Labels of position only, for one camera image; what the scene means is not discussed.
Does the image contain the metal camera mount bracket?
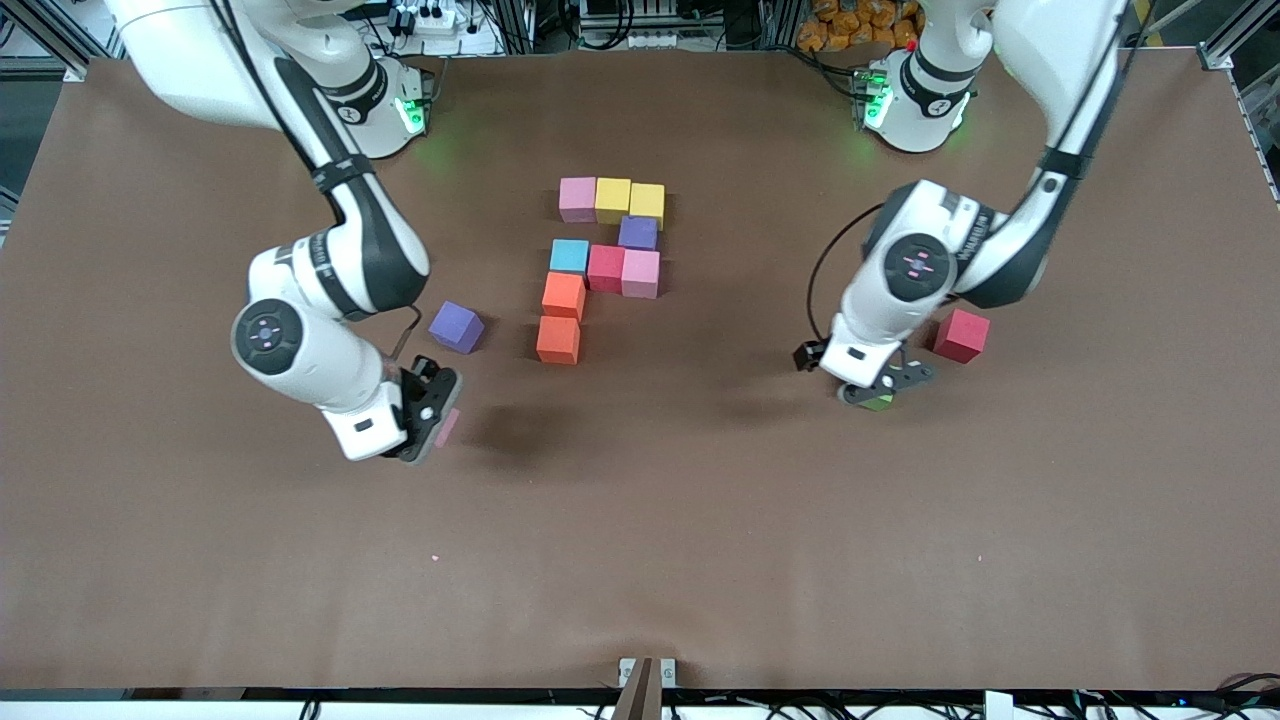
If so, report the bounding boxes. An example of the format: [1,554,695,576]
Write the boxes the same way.
[612,657,678,720]

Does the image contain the white power strip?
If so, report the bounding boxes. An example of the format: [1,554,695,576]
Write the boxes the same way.
[380,3,463,39]
[583,28,701,51]

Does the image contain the bag of orange snacks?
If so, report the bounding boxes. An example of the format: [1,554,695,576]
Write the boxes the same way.
[797,0,923,53]

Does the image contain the red foam block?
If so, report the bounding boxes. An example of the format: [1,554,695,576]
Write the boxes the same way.
[586,245,626,295]
[932,308,992,364]

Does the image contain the orange foam block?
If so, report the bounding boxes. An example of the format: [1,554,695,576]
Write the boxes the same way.
[541,272,587,322]
[535,315,582,366]

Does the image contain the aluminium frame post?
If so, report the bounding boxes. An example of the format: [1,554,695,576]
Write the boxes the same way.
[0,0,121,83]
[1195,0,1280,71]

